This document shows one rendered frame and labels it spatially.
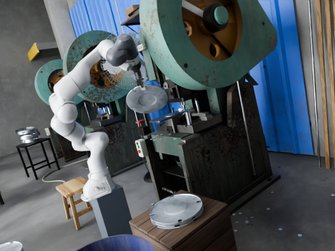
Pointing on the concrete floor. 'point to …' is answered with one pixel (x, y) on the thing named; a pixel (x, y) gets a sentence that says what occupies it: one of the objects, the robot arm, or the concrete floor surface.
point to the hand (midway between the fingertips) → (142, 85)
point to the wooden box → (191, 230)
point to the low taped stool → (65, 189)
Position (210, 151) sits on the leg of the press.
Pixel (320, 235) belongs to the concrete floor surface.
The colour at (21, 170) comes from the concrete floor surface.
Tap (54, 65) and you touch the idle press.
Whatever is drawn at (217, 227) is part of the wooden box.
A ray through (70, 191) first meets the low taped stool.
